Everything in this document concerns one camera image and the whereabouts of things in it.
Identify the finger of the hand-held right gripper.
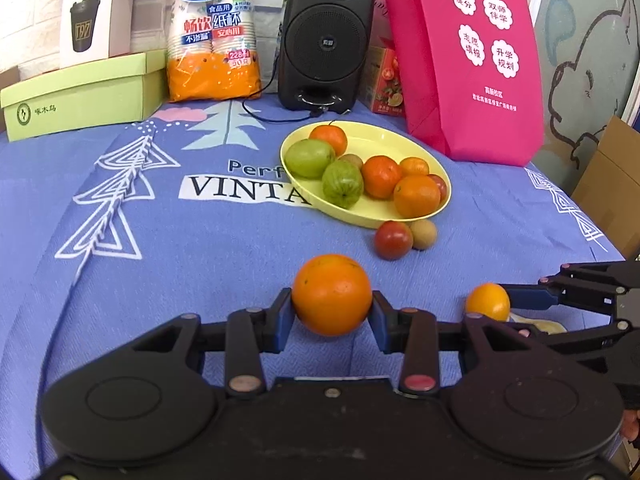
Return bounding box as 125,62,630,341
522,319,640,367
500,260,640,319

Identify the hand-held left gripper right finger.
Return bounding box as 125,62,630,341
371,290,539,397

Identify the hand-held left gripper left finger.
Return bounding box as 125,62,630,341
127,287,294,399

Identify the small yellow-orange citrus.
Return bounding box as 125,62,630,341
465,283,511,321

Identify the large orange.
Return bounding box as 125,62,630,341
291,254,373,337

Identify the orange tomato plate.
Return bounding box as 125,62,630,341
361,156,404,200

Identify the small mandarin orange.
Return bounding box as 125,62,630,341
398,157,430,177

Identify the yellow plastic plate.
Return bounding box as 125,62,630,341
279,121,452,230

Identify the blue printed tablecloth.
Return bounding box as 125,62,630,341
0,92,626,461

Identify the large brown cardboard box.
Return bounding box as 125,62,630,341
570,115,640,261

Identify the pink tote bag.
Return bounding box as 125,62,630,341
375,0,545,167

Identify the fruit printed carton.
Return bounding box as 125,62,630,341
359,46,407,118

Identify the black speaker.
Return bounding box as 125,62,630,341
277,0,376,115

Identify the orange paper cup pack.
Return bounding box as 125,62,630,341
161,0,263,103

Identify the light green shoe box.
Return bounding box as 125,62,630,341
0,50,168,142

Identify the white box with cup picture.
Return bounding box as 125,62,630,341
60,0,137,70

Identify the black speaker cable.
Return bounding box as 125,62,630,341
242,60,346,124

